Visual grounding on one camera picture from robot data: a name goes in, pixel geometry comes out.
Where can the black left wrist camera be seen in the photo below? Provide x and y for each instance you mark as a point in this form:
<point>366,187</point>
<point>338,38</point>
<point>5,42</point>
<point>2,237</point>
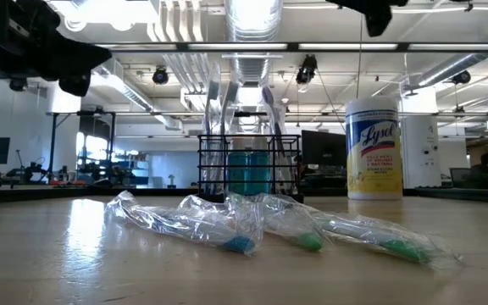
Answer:
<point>28,21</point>

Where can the green toothbrush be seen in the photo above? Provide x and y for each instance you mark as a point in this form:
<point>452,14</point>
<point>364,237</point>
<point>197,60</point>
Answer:
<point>405,250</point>
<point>309,241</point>

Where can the silver ventilation duct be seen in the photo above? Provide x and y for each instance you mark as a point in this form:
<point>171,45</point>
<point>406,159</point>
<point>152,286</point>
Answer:
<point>252,70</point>

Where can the white round pillar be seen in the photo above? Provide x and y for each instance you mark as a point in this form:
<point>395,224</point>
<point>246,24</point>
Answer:
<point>419,148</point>

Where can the teal mouthwash bottle white cap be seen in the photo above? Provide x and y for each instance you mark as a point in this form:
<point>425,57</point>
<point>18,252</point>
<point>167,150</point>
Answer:
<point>260,173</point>
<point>237,173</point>

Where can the black metal stand frame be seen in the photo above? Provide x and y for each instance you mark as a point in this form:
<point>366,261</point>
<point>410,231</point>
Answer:
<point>52,148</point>

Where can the black computer monitor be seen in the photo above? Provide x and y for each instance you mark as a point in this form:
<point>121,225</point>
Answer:
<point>324,148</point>

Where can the black ceiling spotlight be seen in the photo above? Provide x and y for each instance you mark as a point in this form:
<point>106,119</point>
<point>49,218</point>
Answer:
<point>461,77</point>
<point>17,84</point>
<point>307,68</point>
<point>160,76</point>

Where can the white LED light bar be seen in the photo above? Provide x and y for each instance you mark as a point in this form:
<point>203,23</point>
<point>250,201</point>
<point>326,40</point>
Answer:
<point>460,46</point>
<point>235,46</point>
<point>345,46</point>

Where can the Lysol wipes canister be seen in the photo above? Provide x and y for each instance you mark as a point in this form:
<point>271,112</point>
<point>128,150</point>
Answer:
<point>373,148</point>

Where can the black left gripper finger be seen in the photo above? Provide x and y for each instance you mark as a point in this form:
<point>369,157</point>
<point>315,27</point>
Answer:
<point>72,64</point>
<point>72,47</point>

